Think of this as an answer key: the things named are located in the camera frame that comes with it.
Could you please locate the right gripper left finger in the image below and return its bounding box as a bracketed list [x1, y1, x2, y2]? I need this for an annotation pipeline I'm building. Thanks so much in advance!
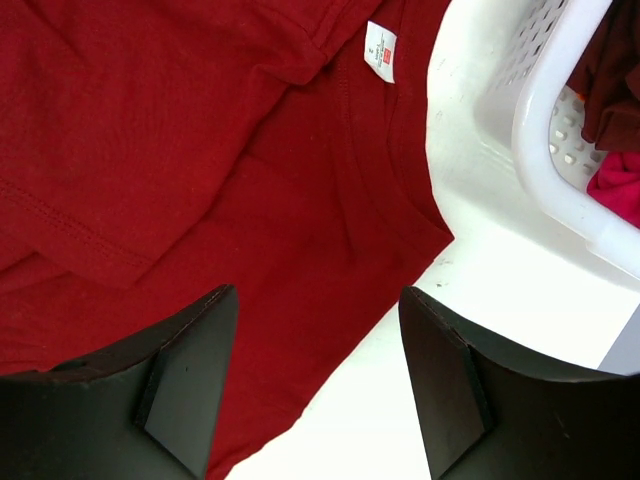
[1, 285, 238, 479]

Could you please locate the orange shirt in basket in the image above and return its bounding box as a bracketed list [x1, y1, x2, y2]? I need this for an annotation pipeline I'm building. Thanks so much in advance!
[587, 152, 640, 227]

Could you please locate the white plastic basket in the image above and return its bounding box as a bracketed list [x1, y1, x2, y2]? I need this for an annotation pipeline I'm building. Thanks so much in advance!
[469, 0, 640, 281]

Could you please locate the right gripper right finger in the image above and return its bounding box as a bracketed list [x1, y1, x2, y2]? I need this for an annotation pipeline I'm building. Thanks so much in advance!
[399, 287, 639, 480]

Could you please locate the dark red shirt in basket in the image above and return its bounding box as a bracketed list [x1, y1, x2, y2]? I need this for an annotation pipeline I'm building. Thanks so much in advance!
[569, 1, 639, 152]

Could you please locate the red t shirt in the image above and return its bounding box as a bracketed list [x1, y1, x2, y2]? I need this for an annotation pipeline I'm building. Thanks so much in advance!
[1, 1, 452, 479]

